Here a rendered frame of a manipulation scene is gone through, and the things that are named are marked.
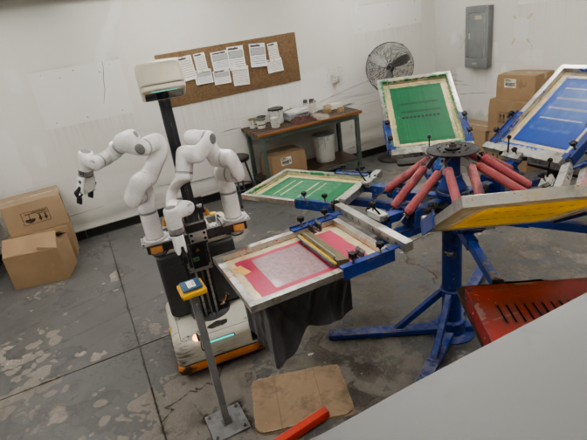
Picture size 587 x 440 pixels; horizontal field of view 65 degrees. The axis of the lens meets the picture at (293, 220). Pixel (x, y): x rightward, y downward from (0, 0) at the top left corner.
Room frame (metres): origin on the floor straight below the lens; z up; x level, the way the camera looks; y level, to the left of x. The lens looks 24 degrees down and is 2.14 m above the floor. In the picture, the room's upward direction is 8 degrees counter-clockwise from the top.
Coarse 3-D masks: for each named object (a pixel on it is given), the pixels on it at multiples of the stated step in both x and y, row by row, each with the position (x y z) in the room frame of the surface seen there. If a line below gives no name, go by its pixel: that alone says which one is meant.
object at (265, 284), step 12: (288, 264) 2.11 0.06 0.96; (300, 264) 2.09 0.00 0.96; (312, 264) 2.07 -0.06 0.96; (324, 264) 2.05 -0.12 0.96; (264, 276) 2.02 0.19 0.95; (276, 276) 2.00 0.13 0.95; (288, 276) 1.99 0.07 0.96; (300, 276) 1.97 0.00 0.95; (312, 276) 1.95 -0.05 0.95; (264, 288) 1.91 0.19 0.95; (276, 288) 1.89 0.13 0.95
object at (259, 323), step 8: (248, 312) 2.16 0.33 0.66; (256, 312) 2.01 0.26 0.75; (264, 312) 1.90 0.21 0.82; (248, 320) 2.18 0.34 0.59; (256, 320) 2.04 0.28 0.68; (264, 320) 1.94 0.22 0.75; (256, 328) 2.05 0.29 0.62; (264, 328) 1.96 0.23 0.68; (272, 328) 1.82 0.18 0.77; (264, 336) 1.99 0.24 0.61; (272, 336) 1.83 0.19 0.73; (264, 344) 2.00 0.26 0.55; (272, 344) 1.83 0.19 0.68; (272, 352) 1.92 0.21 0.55
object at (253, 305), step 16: (336, 224) 2.47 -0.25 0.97; (272, 240) 2.35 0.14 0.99; (368, 240) 2.17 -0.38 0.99; (224, 256) 2.24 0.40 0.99; (240, 256) 2.27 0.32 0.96; (224, 272) 2.05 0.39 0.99; (336, 272) 1.89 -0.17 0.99; (240, 288) 1.88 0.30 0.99; (288, 288) 1.82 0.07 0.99; (304, 288) 1.82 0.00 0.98; (256, 304) 1.73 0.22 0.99; (272, 304) 1.75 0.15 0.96
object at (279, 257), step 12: (300, 240) 2.36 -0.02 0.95; (324, 240) 2.32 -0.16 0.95; (336, 240) 2.30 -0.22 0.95; (276, 252) 2.26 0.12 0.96; (288, 252) 2.23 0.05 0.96; (300, 252) 2.21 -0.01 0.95; (312, 252) 2.20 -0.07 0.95; (240, 264) 2.19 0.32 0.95; (252, 264) 2.17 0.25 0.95; (264, 264) 2.15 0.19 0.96; (276, 264) 2.13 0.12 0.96; (252, 276) 2.04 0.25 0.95
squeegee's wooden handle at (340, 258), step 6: (300, 234) 2.36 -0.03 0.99; (312, 234) 2.35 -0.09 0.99; (318, 240) 2.26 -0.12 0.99; (324, 246) 2.17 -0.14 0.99; (330, 246) 2.17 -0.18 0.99; (336, 252) 2.09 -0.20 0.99; (336, 258) 2.02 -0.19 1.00; (342, 258) 2.02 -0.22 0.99; (348, 258) 2.02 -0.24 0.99; (336, 264) 1.99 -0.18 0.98; (342, 264) 2.00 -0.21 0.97
